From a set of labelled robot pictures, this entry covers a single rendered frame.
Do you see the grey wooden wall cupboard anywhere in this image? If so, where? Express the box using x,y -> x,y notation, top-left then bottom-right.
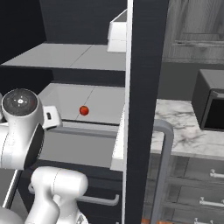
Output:
162,0 -> 224,65

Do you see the dark fridge freezer drawer front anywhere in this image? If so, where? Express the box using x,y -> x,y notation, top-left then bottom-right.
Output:
17,167 -> 124,224

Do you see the red apple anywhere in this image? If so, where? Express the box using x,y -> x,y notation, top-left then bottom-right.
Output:
79,105 -> 90,116

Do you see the dark grey microwave oven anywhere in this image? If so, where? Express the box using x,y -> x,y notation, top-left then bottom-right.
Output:
191,68 -> 224,132

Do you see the grey freezer drawer handle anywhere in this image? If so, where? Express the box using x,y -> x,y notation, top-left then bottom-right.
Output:
27,183 -> 121,207

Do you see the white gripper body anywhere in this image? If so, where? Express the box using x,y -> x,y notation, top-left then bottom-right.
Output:
50,105 -> 63,129

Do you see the white fridge door bin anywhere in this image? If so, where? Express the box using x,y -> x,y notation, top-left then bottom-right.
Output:
107,8 -> 129,53
111,105 -> 127,172

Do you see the grey wooden drawer run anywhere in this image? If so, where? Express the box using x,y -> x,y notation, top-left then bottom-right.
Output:
144,152 -> 224,224

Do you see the dark fridge door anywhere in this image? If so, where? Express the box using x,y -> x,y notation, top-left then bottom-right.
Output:
122,0 -> 170,224

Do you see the grey fridge door handle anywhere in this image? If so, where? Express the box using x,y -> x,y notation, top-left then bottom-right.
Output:
150,118 -> 175,224

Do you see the grey fridge crisper drawer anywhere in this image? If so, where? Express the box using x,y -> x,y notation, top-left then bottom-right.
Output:
37,120 -> 120,171

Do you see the grey fridge shelf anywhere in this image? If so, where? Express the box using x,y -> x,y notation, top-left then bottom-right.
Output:
37,82 -> 126,126
0,42 -> 127,72

